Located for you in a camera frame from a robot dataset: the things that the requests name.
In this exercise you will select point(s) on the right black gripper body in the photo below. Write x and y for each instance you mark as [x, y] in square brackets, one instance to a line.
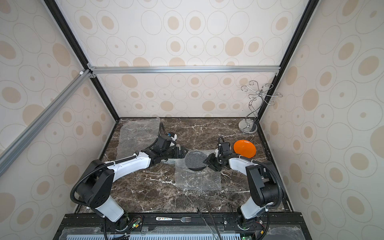
[213, 161]

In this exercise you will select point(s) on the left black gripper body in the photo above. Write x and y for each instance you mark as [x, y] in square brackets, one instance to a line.
[167, 154]

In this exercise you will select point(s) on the dark grey dinner plate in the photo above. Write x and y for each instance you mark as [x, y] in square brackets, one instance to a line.
[195, 160]

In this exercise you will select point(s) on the bubble wrap sheet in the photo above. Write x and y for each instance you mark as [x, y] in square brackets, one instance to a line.
[199, 181]

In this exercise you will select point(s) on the orange dinner plate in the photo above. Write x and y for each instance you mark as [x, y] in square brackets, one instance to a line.
[245, 148]

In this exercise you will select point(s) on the bubble wrap sheet around orange plate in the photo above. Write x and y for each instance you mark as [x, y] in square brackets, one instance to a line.
[137, 135]

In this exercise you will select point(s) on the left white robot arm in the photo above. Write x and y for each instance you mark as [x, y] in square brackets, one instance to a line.
[93, 189]

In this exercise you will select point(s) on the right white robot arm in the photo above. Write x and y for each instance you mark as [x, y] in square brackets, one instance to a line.
[265, 185]

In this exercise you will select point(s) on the black base platform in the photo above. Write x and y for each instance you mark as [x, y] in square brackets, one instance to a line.
[216, 226]

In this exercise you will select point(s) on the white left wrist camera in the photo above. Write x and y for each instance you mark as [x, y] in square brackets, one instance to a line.
[173, 136]

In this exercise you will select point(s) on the fork with patterned handle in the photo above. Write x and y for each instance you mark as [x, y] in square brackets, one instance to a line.
[182, 219]

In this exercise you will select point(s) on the chrome wire mug tree stand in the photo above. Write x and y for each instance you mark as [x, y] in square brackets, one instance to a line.
[258, 95]

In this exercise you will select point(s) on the aluminium rail back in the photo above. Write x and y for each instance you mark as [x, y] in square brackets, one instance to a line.
[186, 70]

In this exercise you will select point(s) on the aluminium rail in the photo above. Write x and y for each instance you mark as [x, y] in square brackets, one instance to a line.
[25, 138]
[186, 70]

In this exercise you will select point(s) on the aluminium rail left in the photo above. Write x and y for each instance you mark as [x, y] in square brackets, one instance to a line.
[25, 138]

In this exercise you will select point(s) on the black frame post back right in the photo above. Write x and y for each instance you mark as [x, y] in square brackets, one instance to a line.
[303, 23]

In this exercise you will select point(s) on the black frame post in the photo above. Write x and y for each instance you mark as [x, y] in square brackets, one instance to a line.
[303, 23]
[53, 8]

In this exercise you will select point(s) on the black frame post back left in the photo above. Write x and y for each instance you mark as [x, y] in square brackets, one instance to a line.
[53, 8]

